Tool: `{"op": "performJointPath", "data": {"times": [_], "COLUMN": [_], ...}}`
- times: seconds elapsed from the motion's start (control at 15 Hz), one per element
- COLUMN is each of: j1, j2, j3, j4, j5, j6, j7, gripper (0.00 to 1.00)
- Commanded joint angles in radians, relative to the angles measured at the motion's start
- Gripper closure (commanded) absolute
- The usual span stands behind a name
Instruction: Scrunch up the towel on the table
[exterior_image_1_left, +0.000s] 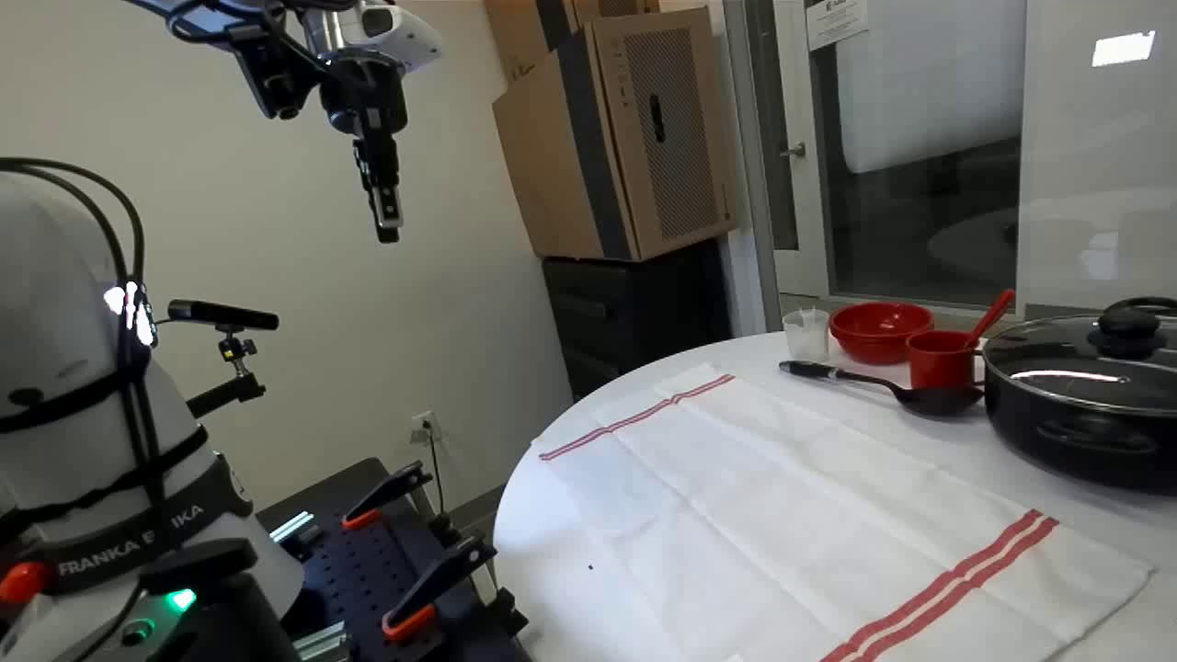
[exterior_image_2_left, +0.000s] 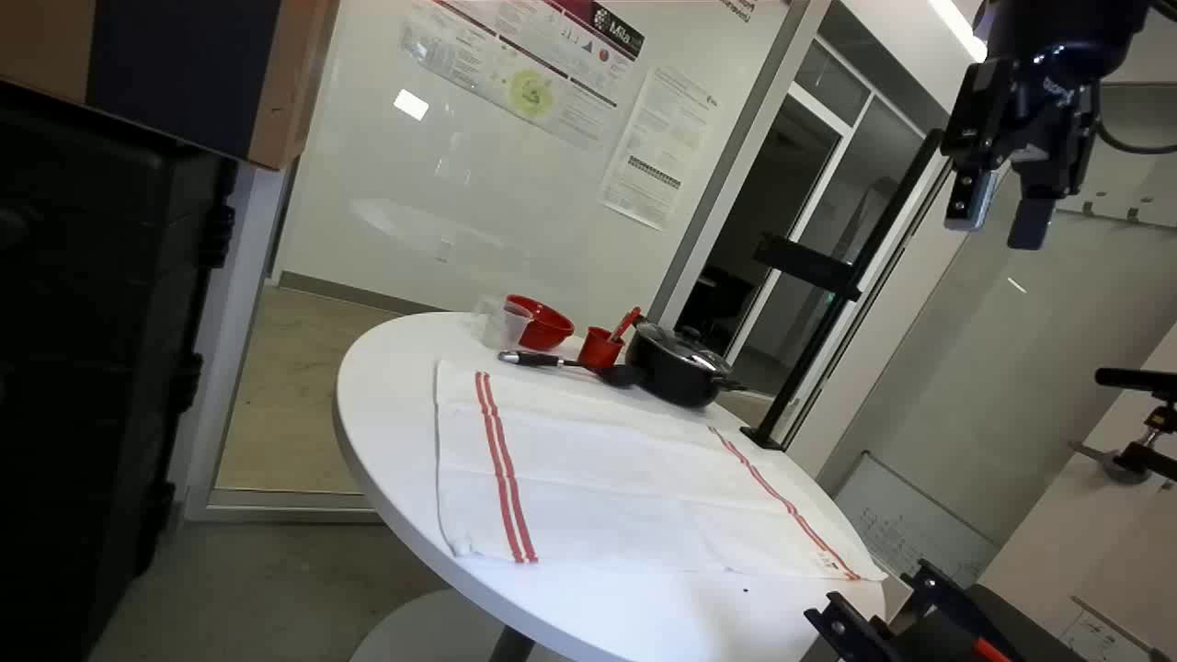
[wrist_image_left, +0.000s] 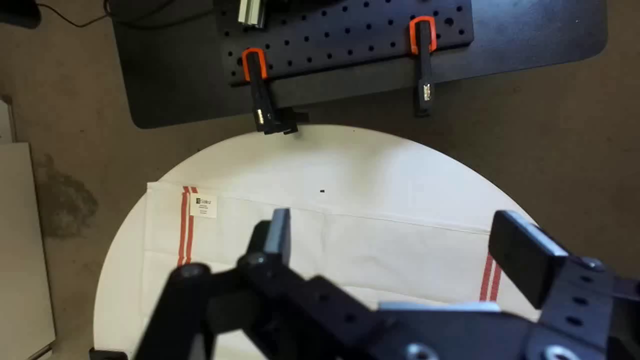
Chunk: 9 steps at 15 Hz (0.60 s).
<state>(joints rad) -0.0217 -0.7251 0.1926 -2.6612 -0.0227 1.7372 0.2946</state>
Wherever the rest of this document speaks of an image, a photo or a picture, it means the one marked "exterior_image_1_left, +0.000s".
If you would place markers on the white wall outlet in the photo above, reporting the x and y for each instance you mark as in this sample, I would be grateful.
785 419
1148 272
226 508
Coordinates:
425 427

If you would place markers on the white paper notice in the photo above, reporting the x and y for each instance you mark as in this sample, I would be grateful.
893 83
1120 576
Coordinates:
836 21

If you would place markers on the large cardboard box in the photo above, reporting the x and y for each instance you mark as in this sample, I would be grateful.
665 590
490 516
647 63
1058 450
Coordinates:
627 148

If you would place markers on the black camera on stand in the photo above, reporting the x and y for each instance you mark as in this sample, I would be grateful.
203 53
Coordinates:
220 318

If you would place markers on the black perforated workbench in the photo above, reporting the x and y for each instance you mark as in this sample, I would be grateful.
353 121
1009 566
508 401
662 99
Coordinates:
353 576

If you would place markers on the black storage cabinet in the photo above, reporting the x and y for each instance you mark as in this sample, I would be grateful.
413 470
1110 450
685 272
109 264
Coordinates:
636 308

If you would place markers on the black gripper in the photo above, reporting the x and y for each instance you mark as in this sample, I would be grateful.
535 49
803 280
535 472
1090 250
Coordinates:
369 97

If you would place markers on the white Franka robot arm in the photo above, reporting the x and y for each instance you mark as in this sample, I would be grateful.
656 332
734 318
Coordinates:
73 369

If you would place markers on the white towel with red stripes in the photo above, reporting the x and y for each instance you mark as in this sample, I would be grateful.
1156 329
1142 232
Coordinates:
810 516

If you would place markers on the black pot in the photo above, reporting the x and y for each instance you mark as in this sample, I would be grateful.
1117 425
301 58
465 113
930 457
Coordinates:
1080 427

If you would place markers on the red bowl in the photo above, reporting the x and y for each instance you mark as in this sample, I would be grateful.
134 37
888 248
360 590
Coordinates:
877 329

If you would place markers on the black clamp with orange tip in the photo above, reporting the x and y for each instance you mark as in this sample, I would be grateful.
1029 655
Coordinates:
383 497
434 590

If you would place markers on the clear plastic cup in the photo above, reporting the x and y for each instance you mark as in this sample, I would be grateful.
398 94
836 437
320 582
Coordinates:
805 332

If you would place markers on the black pot lid with knob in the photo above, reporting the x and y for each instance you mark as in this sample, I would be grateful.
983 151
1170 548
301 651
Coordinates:
1125 332

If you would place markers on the black ladle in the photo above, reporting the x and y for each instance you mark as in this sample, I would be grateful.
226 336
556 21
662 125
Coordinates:
914 395

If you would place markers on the orange stop button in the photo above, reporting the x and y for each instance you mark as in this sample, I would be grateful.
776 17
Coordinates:
20 582

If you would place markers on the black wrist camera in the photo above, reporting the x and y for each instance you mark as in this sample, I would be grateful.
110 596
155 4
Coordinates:
277 68

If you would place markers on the glass door with white frame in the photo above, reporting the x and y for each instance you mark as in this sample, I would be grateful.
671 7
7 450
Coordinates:
930 148

